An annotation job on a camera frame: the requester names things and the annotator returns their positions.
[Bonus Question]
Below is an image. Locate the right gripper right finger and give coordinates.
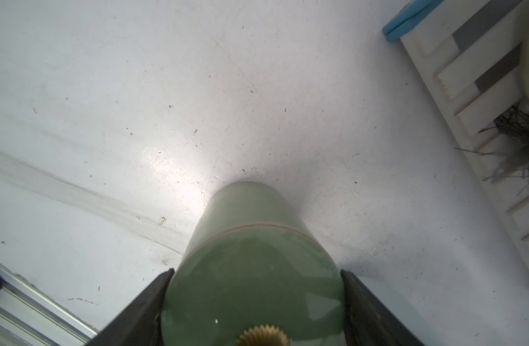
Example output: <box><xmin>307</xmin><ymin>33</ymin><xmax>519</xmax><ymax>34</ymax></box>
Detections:
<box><xmin>340</xmin><ymin>270</ymin><xmax>423</xmax><ymax>346</ymax></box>

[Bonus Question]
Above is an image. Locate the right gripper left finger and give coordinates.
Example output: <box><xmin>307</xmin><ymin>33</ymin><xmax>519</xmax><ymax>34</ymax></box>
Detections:
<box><xmin>87</xmin><ymin>268</ymin><xmax>175</xmax><ymax>346</ymax></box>

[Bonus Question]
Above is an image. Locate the small green tea canister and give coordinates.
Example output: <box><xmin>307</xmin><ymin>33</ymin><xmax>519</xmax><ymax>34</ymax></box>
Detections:
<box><xmin>161</xmin><ymin>182</ymin><xmax>345</xmax><ymax>345</ymax></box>

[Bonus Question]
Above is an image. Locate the blue white slatted shelf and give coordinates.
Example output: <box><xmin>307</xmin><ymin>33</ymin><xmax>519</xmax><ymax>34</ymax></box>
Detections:
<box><xmin>382</xmin><ymin>1</ymin><xmax>529</xmax><ymax>271</ymax></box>

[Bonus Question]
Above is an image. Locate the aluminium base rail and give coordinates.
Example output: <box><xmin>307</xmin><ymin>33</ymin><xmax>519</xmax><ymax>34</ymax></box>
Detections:
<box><xmin>0</xmin><ymin>263</ymin><xmax>98</xmax><ymax>345</ymax></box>

